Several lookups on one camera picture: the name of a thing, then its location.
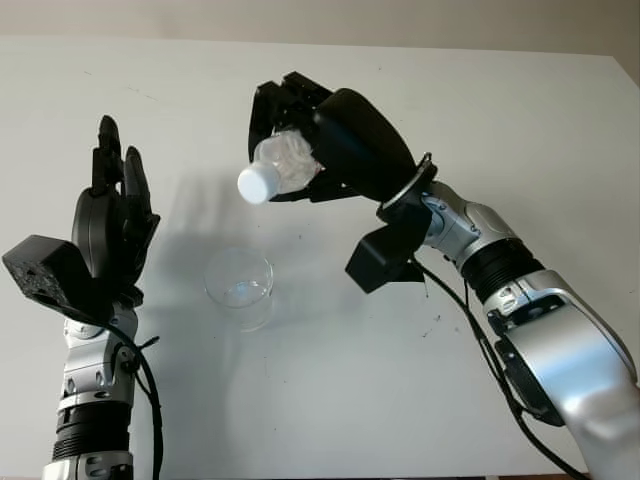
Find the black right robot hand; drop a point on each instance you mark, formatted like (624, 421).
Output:
(360, 140)

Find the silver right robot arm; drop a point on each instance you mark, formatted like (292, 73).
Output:
(550, 350)

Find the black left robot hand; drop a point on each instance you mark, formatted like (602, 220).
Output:
(107, 230)

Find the clear glass cup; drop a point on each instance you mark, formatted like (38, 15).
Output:
(240, 295)

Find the clear plastic water bottle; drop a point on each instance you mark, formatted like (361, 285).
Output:
(280, 165)

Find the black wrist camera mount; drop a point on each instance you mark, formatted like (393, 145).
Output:
(380, 260)
(42, 272)

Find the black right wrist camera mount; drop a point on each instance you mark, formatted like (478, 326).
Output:
(380, 260)

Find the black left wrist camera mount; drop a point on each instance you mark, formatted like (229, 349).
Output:
(42, 272)

